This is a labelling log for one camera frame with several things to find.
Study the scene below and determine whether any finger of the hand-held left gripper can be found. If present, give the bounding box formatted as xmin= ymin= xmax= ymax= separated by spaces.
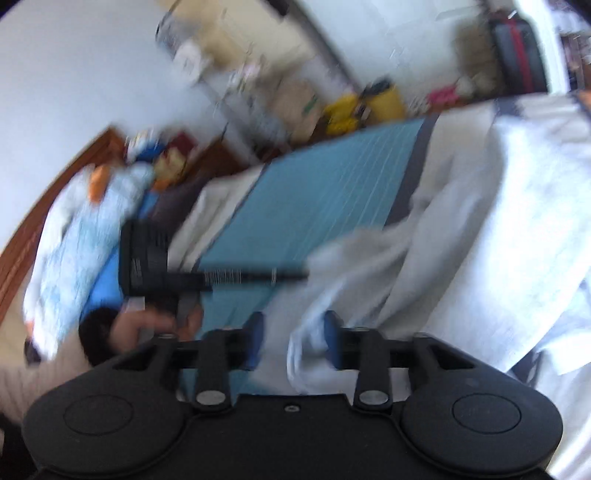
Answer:
xmin=202 ymin=267 xmax=310 ymax=290

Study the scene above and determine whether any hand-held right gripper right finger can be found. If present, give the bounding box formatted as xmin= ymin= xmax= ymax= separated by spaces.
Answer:
xmin=323 ymin=310 xmax=476 ymax=409

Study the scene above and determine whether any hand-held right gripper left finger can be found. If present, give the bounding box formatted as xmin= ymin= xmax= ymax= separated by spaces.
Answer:
xmin=111 ymin=311 xmax=267 ymax=411

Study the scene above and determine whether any white towel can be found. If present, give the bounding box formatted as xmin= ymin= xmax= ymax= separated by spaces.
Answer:
xmin=285 ymin=99 xmax=591 ymax=480

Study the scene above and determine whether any person's left forearm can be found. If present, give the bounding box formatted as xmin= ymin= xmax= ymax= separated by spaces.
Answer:
xmin=0 ymin=307 xmax=123 ymax=418

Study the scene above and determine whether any person's left hand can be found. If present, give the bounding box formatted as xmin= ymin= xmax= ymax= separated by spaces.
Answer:
xmin=111 ymin=305 xmax=205 ymax=345

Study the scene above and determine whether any blue cloth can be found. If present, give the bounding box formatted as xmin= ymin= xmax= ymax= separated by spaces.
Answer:
xmin=82 ymin=249 xmax=140 ymax=320

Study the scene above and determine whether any dark purple pillow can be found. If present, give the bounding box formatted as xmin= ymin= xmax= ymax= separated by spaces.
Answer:
xmin=149 ymin=178 xmax=209 ymax=228

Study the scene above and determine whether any light blue printed quilt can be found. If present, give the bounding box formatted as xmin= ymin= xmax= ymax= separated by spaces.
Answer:
xmin=22 ymin=164 xmax=156 ymax=361

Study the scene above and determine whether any orange plush toy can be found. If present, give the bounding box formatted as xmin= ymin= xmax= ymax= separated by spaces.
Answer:
xmin=89 ymin=165 xmax=112 ymax=205

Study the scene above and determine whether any red and yellow plush toy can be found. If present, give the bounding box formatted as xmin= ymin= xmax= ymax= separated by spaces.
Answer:
xmin=154 ymin=133 xmax=195 ymax=191

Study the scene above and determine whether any striped bed sheet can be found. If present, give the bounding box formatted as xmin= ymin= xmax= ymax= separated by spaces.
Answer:
xmin=164 ymin=113 xmax=444 ymax=398

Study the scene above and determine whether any brown paper bag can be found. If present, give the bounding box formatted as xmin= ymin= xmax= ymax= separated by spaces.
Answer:
xmin=271 ymin=80 xmax=325 ymax=136

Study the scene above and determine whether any yellow plastic bag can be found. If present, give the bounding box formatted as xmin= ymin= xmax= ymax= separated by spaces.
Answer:
xmin=322 ymin=95 xmax=366 ymax=133

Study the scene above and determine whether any white-legged rolling table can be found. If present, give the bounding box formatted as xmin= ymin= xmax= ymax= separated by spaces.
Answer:
xmin=156 ymin=0 xmax=278 ymax=139

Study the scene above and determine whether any white wardrobe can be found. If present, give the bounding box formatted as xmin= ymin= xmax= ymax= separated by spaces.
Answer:
xmin=295 ymin=0 xmax=490 ymax=97

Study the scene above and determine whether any black suitcase with red stripe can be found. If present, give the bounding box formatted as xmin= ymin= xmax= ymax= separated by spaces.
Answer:
xmin=489 ymin=14 xmax=551 ymax=96

